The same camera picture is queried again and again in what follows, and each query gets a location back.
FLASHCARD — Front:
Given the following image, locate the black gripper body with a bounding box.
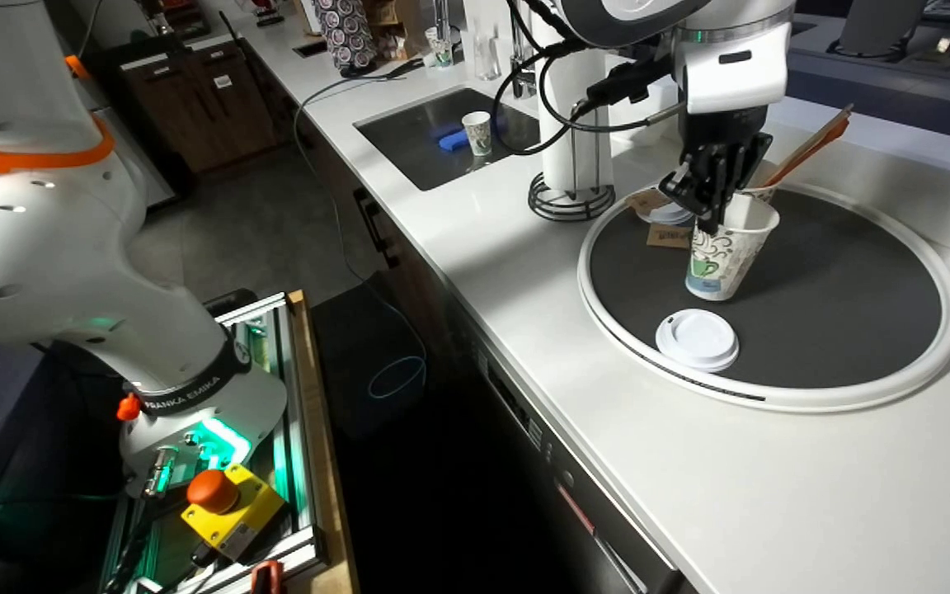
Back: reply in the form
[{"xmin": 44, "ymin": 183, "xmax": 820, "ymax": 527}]
[{"xmin": 684, "ymin": 105, "xmax": 773, "ymax": 194}]

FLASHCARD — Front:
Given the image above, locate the brown sachet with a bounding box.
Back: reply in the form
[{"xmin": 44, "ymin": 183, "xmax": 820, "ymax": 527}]
[{"xmin": 632, "ymin": 193, "xmax": 692, "ymax": 252}]

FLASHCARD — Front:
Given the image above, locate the patterned coffee cup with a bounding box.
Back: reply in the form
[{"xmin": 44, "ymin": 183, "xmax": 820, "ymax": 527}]
[{"xmin": 686, "ymin": 193, "xmax": 782, "ymax": 303}]

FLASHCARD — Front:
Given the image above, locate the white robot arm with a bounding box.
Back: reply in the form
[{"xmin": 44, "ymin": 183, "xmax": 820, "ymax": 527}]
[{"xmin": 0, "ymin": 0, "xmax": 795, "ymax": 470}]

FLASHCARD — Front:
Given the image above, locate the white cup lid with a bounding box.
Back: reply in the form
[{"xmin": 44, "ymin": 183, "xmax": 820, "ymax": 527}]
[{"xmin": 657, "ymin": 306, "xmax": 737, "ymax": 372}]

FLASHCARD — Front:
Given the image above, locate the paper cup in sink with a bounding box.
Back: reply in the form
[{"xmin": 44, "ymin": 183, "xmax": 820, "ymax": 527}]
[{"xmin": 461, "ymin": 113, "xmax": 494, "ymax": 160}]

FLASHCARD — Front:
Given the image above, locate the white paper towel roll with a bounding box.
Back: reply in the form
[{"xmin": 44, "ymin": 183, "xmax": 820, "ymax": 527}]
[{"xmin": 538, "ymin": 49, "xmax": 613, "ymax": 193}]

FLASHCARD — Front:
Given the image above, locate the round dark tray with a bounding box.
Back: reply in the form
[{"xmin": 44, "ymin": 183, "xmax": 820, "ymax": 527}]
[{"xmin": 578, "ymin": 193, "xmax": 950, "ymax": 413}]

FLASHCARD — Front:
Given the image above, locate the blue sponge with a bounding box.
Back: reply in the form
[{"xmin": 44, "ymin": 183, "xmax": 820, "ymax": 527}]
[{"xmin": 436, "ymin": 128, "xmax": 468, "ymax": 155}]

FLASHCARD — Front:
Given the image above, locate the stainless steel sink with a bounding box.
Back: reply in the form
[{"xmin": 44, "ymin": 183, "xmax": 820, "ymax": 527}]
[{"xmin": 353, "ymin": 87, "xmax": 545, "ymax": 194}]

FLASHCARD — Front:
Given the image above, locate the yellow emergency stop box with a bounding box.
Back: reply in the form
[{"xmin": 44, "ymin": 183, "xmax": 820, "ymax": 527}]
[{"xmin": 180, "ymin": 464, "xmax": 282, "ymax": 561}]

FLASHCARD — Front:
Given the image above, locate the black wire towel holder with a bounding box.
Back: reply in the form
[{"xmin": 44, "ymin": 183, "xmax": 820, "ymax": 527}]
[{"xmin": 528, "ymin": 176, "xmax": 616, "ymax": 223}]

